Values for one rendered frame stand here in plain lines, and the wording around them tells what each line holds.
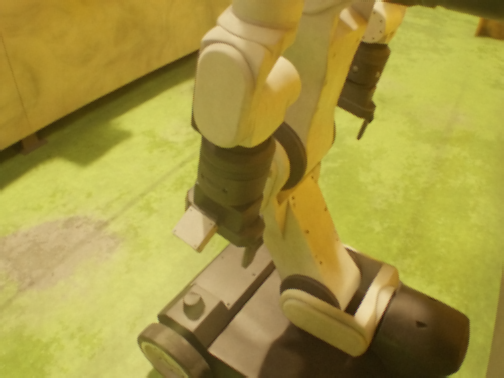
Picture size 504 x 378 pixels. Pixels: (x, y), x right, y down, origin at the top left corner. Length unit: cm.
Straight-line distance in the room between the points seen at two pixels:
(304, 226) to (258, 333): 31
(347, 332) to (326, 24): 56
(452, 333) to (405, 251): 65
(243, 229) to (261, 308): 49
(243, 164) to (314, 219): 37
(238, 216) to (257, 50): 23
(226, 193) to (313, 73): 22
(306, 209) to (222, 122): 41
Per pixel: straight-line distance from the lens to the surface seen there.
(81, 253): 143
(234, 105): 37
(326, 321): 82
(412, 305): 83
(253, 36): 36
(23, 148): 209
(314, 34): 53
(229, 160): 44
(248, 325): 96
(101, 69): 219
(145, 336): 96
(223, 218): 53
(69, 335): 124
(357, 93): 85
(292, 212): 73
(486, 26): 433
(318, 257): 79
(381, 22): 75
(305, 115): 62
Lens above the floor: 99
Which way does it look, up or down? 39 degrees down
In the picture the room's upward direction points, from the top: 1 degrees clockwise
